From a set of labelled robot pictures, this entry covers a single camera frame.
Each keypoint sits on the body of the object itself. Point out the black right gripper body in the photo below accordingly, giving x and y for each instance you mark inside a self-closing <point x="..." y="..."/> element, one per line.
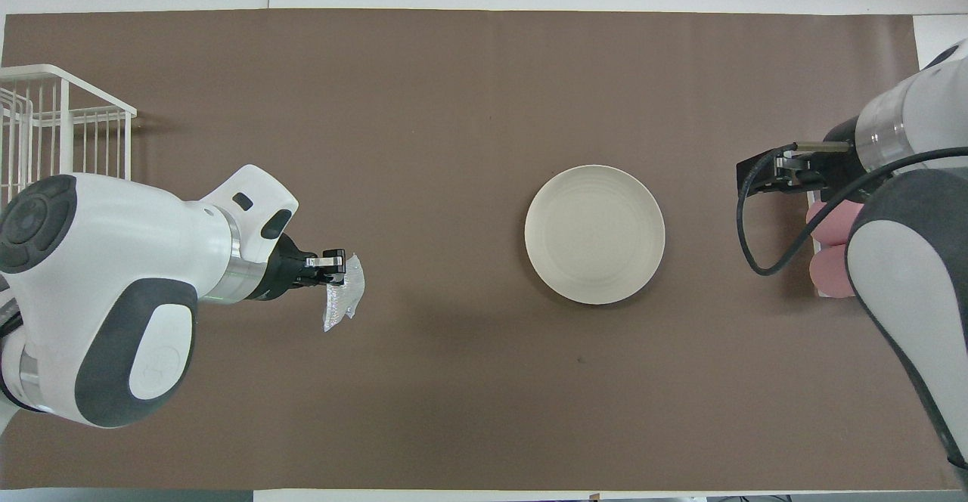
<point x="843" y="169"/>

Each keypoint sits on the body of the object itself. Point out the clear plastic bubble wrap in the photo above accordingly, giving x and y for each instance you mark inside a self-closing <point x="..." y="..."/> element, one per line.
<point x="344" y="298"/>

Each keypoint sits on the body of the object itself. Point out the cream round plate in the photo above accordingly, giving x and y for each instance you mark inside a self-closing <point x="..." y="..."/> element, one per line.
<point x="595" y="234"/>

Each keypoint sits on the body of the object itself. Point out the brown table mat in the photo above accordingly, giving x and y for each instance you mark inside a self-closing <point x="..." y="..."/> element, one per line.
<point x="454" y="184"/>

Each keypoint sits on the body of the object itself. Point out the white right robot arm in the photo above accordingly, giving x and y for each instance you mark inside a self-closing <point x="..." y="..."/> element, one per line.
<point x="907" y="260"/>

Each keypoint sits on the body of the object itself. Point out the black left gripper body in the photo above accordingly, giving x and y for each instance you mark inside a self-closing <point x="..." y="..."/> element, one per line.
<point x="287" y="271"/>

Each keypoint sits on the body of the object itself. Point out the pink plastic cup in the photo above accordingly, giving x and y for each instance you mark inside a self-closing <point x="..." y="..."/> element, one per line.
<point x="828" y="271"/>
<point x="824" y="222"/>

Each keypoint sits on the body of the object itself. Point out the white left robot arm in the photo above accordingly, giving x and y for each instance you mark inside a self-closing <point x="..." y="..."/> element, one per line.
<point x="113" y="245"/>

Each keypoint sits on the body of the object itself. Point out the clear cup rack wooden rod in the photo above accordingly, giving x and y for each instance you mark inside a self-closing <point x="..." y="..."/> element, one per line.
<point x="811" y="196"/>

